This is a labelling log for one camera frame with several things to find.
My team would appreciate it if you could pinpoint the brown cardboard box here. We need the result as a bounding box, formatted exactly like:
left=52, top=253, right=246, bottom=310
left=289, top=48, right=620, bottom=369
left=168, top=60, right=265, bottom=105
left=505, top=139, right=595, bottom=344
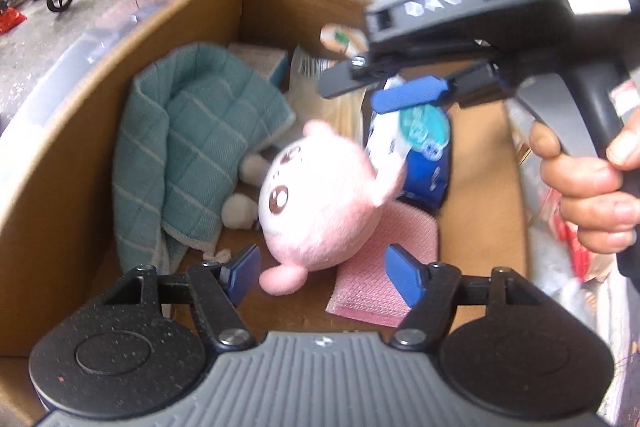
left=1, top=0, right=528, bottom=426

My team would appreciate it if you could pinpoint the pink knitted cloth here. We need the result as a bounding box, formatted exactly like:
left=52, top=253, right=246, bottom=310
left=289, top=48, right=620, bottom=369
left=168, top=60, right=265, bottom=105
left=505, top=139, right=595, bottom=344
left=326, top=202, right=438, bottom=327

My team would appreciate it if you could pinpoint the blue tissue pack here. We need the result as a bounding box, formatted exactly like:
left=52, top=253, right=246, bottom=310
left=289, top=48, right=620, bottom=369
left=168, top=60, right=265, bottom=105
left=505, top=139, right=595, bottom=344
left=366, top=104, right=451, bottom=212

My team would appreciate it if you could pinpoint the pink plush toy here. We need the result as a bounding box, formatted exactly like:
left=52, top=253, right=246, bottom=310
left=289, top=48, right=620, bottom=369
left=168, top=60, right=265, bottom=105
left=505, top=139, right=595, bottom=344
left=221, top=119, right=407, bottom=297

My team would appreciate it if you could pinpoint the right hand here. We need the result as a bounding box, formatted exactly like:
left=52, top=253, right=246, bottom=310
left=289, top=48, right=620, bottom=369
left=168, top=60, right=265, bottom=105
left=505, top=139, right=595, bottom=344
left=529, top=112, right=639, bottom=255

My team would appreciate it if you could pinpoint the red plastic bag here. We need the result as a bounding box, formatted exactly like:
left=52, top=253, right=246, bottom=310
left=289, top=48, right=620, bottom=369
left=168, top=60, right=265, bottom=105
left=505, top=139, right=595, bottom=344
left=0, top=8, right=26, bottom=35

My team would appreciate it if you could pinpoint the teal checked towel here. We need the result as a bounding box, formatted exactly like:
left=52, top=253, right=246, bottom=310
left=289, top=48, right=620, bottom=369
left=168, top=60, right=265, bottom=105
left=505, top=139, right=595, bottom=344
left=112, top=42, right=295, bottom=274

